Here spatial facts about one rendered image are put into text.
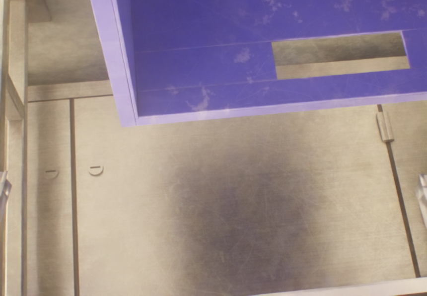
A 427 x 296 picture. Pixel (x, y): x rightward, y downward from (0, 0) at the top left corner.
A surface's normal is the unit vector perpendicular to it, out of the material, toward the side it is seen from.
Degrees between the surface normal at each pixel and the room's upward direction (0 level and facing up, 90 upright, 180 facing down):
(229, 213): 90
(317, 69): 90
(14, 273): 90
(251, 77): 90
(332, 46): 0
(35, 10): 0
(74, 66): 0
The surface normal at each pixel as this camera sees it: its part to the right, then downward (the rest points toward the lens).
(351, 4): 0.01, -0.42
